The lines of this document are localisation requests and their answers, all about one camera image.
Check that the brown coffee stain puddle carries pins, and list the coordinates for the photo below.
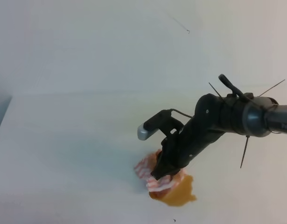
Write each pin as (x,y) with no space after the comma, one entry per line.
(177,196)

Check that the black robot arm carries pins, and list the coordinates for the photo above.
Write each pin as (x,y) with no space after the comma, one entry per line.
(238,112)

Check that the pink striped white rag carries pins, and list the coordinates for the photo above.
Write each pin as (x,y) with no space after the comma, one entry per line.
(144,168)

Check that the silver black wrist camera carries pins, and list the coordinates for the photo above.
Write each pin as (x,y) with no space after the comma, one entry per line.
(162,121)

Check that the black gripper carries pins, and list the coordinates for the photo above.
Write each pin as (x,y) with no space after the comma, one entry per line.
(196,135)

